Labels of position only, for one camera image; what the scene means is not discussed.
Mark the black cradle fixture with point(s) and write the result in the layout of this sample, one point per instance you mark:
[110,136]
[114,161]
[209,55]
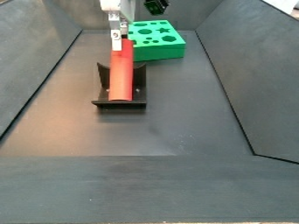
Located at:
[137,101]

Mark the green foam shape-sorter block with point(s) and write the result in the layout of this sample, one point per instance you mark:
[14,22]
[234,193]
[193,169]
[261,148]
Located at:
[156,40]

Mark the red oval cylinder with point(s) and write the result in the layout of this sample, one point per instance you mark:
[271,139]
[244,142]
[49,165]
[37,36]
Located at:
[121,73]

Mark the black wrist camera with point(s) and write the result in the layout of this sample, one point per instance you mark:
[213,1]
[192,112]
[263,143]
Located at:
[156,6]

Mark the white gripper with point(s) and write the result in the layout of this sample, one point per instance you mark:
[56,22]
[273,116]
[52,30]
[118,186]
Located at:
[120,13]

